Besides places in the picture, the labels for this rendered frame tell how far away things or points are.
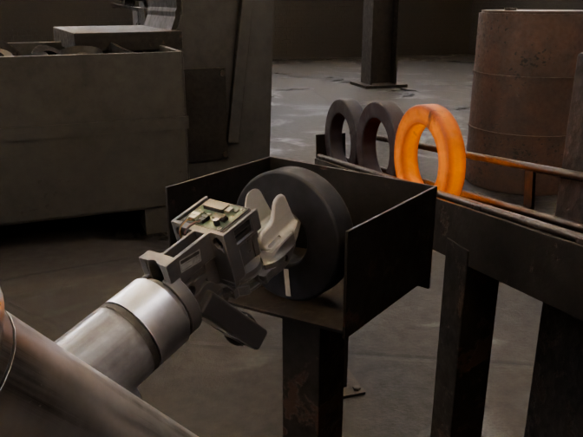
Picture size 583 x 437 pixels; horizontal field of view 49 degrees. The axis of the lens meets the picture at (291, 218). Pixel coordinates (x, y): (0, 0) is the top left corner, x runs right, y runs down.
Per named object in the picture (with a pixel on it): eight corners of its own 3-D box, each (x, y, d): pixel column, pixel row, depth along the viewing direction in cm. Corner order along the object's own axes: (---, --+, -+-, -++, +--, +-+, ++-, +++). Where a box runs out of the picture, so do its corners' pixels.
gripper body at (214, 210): (264, 205, 63) (179, 274, 55) (278, 275, 68) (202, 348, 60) (207, 192, 68) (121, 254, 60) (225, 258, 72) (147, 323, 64)
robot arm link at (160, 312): (170, 380, 57) (112, 351, 62) (205, 347, 60) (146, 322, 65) (147, 316, 53) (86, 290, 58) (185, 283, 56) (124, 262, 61)
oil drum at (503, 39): (530, 164, 384) (549, 6, 355) (604, 191, 330) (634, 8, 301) (442, 172, 367) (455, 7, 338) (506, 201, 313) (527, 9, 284)
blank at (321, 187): (244, 163, 79) (225, 168, 76) (351, 166, 70) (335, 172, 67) (256, 283, 83) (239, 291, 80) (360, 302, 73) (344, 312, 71)
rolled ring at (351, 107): (355, 99, 132) (370, 98, 133) (323, 98, 149) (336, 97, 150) (357, 187, 136) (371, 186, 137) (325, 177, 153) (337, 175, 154)
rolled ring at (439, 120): (387, 117, 117) (403, 116, 118) (400, 218, 117) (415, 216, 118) (440, 92, 100) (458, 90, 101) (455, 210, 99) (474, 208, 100)
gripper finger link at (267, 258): (304, 235, 69) (253, 282, 63) (306, 247, 70) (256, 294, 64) (270, 226, 71) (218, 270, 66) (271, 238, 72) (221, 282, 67)
